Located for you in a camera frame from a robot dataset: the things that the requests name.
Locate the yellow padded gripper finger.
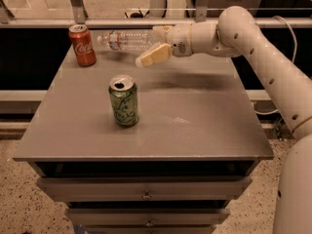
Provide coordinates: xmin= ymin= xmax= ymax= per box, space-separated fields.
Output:
xmin=152 ymin=25 xmax=173 ymax=36
xmin=136 ymin=43 xmax=173 ymax=67

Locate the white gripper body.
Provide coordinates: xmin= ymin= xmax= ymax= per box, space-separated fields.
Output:
xmin=167 ymin=24 xmax=193 ymax=58

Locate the clear plastic water bottle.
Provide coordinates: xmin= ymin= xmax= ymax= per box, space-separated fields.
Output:
xmin=97 ymin=30 xmax=162 ymax=53

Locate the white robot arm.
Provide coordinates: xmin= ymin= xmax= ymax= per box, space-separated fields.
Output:
xmin=136 ymin=6 xmax=312 ymax=234

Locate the black object behind glass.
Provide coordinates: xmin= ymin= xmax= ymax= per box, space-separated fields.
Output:
xmin=124 ymin=8 xmax=149 ymax=19

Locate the grey metal railing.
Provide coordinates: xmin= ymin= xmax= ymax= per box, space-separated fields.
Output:
xmin=1 ymin=0 xmax=312 ymax=28

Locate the green La Croix can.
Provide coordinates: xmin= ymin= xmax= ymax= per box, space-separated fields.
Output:
xmin=108 ymin=74 xmax=138 ymax=127

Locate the orange Coca-Cola soda can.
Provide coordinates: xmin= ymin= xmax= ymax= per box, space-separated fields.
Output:
xmin=69 ymin=24 xmax=97 ymax=66

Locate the grey metal drawer cabinet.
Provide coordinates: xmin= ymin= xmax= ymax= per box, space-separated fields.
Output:
xmin=14 ymin=51 xmax=273 ymax=234

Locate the top grey drawer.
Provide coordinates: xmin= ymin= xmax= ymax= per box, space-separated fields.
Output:
xmin=37 ymin=176 xmax=252 ymax=202

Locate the grey drawer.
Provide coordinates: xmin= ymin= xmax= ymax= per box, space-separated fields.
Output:
xmin=37 ymin=176 xmax=252 ymax=202
xmin=65 ymin=208 xmax=230 ymax=227

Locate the lower grey drawer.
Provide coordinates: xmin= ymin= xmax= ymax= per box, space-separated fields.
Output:
xmin=65 ymin=208 xmax=230 ymax=227

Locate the white cable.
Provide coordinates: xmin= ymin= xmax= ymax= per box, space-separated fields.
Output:
xmin=253 ymin=15 xmax=298 ymax=116

